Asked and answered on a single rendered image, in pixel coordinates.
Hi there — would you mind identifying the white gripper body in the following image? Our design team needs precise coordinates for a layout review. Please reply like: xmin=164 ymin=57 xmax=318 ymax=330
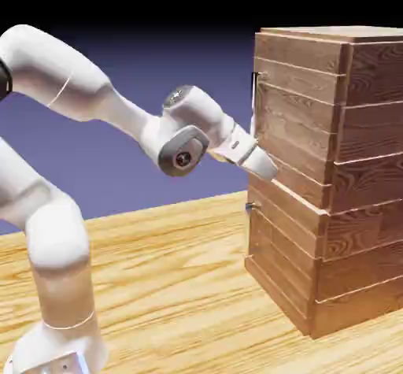
xmin=241 ymin=143 xmax=279 ymax=182

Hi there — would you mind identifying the wooden cabinet door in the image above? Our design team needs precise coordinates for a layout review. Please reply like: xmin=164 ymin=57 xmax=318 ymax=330
xmin=245 ymin=174 xmax=329 ymax=318
xmin=252 ymin=56 xmax=346 ymax=212

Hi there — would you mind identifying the wooden cabinet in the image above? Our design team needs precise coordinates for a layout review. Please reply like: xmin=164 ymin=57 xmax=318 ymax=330
xmin=244 ymin=25 xmax=403 ymax=339

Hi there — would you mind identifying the dark metal door handle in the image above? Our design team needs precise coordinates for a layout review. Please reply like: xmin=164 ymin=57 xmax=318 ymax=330
xmin=250 ymin=70 xmax=269 ymax=139
xmin=244 ymin=202 xmax=261 ymax=261

